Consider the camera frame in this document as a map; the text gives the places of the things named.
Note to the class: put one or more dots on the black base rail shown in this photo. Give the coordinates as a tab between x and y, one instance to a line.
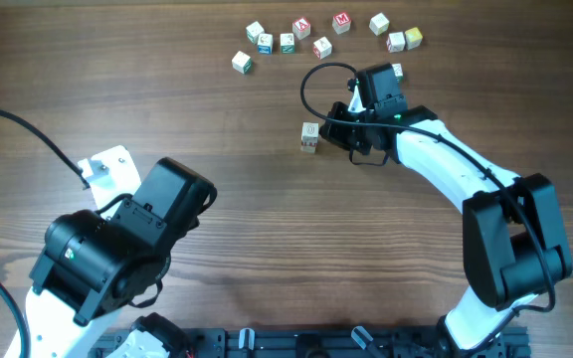
311	343

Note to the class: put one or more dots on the green edged block right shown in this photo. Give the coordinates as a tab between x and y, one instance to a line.
398	71

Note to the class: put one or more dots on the red letter M block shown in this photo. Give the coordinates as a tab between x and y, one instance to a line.
341	23

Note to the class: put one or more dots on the green edged block middle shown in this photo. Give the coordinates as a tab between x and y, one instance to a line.
287	43

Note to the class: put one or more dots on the red edged block right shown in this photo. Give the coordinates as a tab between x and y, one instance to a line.
396	42

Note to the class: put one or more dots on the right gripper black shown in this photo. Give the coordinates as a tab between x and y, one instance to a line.
332	133

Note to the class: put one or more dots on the blue edged wooden block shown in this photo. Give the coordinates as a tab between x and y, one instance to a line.
265	43

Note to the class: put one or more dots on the wooden block with O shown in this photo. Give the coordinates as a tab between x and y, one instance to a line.
309	134

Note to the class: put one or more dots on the plain wooden block top right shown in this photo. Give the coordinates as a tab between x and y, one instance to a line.
379	24

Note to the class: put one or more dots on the red edged picture block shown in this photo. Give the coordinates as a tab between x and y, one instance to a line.
322	48

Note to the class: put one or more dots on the green edged block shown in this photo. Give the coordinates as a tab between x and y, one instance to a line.
254	31
242	62
287	43
398	71

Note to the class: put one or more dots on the plain wooden block blue edge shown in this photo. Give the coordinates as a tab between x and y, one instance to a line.
308	147

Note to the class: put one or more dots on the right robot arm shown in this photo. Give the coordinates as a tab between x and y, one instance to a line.
515	247

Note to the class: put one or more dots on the yellow block far right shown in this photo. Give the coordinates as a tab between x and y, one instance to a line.
413	38

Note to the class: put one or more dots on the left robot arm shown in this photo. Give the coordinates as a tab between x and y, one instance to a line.
94	263

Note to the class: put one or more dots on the red letter A block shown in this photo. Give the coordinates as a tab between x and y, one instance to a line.
301	28

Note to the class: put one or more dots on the green edged block far left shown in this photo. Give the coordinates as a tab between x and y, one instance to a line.
242	62

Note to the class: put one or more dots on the green edged block top left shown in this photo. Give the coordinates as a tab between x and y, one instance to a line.
254	31

